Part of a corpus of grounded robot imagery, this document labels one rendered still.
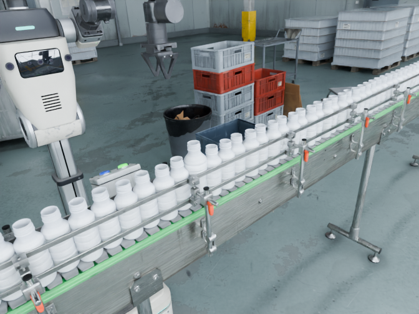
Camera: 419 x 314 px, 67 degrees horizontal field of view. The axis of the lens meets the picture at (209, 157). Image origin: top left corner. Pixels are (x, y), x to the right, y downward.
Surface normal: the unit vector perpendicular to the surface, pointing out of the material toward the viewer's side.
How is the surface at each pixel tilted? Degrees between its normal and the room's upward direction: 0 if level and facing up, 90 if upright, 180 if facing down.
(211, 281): 0
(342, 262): 0
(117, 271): 90
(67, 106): 90
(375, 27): 89
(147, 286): 90
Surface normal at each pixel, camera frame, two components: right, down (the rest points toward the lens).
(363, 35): -0.73, 0.34
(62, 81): 0.65, 0.32
